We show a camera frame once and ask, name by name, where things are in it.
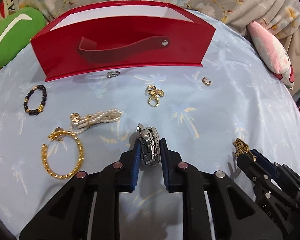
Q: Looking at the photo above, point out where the black bead bracelet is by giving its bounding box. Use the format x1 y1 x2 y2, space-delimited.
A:
24 84 48 116

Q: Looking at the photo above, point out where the gold chain bangle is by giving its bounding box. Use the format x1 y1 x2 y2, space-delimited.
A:
41 127 84 179

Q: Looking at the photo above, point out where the red open gift box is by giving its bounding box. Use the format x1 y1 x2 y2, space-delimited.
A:
31 0 216 81

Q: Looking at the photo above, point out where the silver wrist watch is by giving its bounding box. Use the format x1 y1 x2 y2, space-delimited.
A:
136 124 161 167

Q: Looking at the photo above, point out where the gold hoop earring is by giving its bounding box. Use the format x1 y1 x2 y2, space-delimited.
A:
202 77 212 86

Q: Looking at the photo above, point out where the gold earring cluster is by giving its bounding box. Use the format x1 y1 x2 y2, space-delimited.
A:
146 85 164 107

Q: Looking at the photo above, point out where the white pearl bracelet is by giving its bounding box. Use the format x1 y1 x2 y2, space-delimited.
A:
69 108 123 135

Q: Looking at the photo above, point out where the colourful monkey print cushion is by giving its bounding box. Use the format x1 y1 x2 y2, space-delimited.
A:
0 0 19 22

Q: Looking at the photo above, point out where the gold wrist watch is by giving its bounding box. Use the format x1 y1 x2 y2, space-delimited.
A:
232 138 257 161

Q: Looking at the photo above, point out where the pink white plush pillow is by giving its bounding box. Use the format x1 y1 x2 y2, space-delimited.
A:
248 21 295 90

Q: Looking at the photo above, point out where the green plush pillow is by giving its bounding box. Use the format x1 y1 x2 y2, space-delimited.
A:
0 7 46 68

